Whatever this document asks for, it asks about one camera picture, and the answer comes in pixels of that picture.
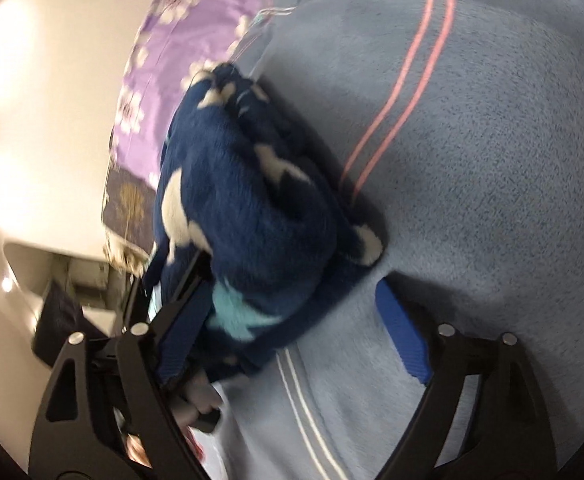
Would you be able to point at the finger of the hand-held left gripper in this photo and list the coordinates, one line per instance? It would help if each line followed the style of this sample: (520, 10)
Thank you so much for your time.
(182, 282)

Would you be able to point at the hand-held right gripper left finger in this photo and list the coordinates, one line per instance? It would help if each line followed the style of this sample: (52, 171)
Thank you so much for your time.
(182, 335)

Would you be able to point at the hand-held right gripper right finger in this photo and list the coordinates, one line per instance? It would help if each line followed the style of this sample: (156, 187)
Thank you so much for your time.
(404, 335)

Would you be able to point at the navy star print fleece garment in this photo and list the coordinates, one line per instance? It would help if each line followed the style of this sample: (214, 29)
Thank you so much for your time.
(252, 200)

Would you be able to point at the person's left hand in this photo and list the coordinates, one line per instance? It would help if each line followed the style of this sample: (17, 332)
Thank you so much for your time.
(202, 395)

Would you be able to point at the black television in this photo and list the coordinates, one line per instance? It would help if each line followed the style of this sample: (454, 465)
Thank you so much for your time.
(57, 320)

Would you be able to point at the dark tree print pillow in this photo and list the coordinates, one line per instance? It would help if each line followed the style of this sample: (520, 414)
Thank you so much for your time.
(127, 200)

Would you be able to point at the blue-grey striped blanket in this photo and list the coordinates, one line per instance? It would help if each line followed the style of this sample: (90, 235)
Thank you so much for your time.
(496, 185)

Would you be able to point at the purple floral bedsheet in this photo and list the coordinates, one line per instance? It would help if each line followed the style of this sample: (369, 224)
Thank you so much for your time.
(192, 35)

